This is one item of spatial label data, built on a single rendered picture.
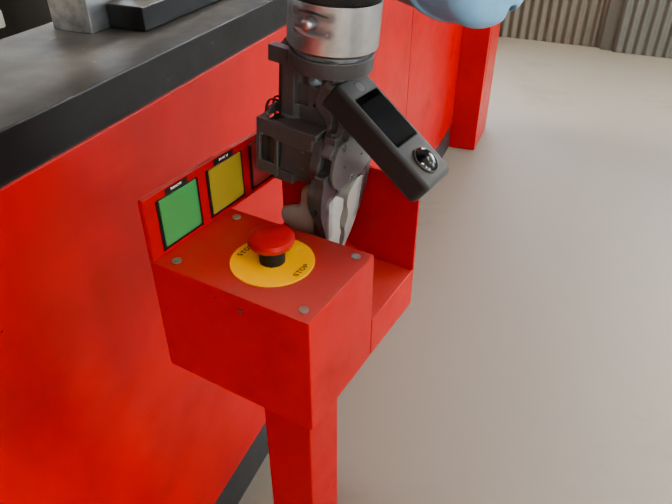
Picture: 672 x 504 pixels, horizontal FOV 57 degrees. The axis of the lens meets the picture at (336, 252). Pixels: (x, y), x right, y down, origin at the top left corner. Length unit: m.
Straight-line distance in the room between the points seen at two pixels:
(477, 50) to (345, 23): 1.98
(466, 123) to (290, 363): 2.11
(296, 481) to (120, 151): 0.42
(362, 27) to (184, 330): 0.30
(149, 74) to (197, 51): 0.10
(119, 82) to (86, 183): 0.11
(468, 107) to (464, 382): 1.30
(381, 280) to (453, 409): 0.86
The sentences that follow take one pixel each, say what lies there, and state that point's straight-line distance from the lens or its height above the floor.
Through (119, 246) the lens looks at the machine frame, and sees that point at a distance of 0.74.
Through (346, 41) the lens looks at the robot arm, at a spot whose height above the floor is 0.95.
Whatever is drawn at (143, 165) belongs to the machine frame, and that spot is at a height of 0.77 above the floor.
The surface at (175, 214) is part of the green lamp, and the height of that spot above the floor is 0.81.
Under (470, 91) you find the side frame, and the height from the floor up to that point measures 0.24.
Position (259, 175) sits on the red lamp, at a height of 0.80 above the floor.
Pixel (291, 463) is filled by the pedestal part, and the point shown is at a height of 0.48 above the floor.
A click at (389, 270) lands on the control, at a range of 0.64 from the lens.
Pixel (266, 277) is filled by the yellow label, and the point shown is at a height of 0.78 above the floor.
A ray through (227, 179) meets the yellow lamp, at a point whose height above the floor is 0.81.
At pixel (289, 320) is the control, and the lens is 0.47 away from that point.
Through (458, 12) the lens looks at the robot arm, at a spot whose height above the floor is 1.00.
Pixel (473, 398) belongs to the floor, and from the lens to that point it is 1.50.
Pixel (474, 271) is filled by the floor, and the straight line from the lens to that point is 1.87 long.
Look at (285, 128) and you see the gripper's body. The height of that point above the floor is 0.87.
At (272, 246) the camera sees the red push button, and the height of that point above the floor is 0.81.
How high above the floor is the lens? 1.09
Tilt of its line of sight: 35 degrees down
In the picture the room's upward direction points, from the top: straight up
